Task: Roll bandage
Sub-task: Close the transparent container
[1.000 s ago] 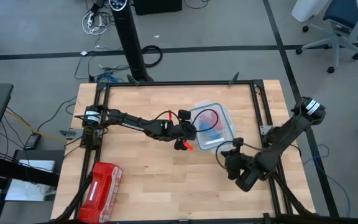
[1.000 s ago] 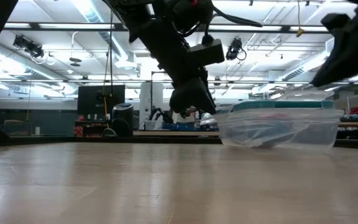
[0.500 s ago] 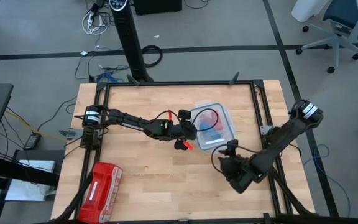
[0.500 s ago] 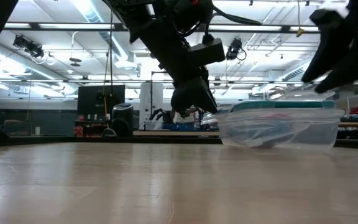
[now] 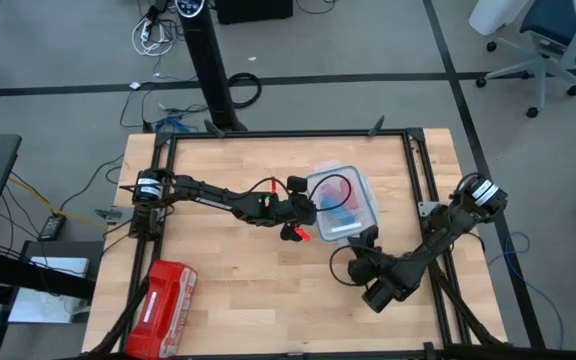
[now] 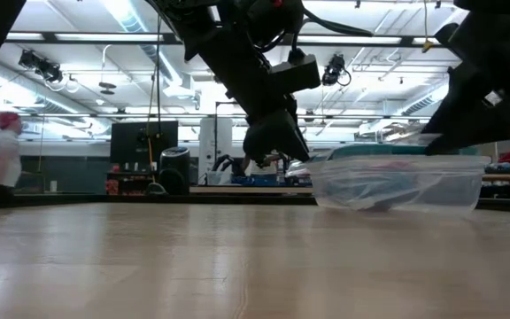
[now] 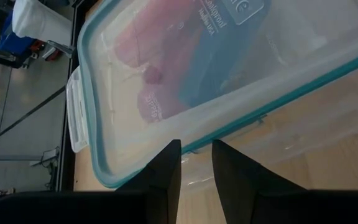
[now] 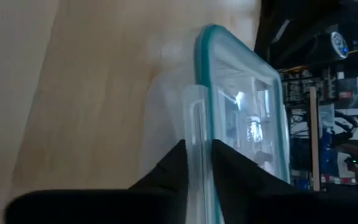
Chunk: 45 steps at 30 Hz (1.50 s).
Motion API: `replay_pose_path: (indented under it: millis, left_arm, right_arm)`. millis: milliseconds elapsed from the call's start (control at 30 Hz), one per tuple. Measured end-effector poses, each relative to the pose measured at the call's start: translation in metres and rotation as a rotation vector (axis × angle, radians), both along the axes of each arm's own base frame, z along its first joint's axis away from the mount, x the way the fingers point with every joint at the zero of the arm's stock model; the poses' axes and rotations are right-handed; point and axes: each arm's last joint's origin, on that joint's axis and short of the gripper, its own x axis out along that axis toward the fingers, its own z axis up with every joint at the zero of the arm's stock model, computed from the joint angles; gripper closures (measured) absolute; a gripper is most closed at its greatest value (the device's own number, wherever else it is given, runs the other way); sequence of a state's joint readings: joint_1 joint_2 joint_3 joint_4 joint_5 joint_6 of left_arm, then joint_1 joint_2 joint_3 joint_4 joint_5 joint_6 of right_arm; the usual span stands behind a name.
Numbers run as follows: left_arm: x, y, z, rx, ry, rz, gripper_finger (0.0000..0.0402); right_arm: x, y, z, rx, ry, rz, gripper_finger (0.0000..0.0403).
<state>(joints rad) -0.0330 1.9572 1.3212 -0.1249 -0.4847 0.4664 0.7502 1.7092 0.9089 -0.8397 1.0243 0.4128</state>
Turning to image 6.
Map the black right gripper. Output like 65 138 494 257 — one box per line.
420 0 510 157

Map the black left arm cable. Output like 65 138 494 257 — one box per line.
290 7 375 52

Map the black monitor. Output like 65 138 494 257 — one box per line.
110 121 180 165

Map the wooden workbench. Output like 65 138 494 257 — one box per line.
480 172 510 198

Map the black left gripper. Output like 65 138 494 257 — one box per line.
182 0 312 168

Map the blue storage bin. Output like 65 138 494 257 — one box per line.
230 175 281 187

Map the clear zip plastic bag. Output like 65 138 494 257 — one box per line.
316 159 473 213

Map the black overhead frame bar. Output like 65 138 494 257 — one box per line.
4 31 460 49

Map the clear plastic container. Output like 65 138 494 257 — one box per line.
305 154 491 215

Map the teal-rimmed container lid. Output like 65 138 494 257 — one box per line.
307 143 481 163

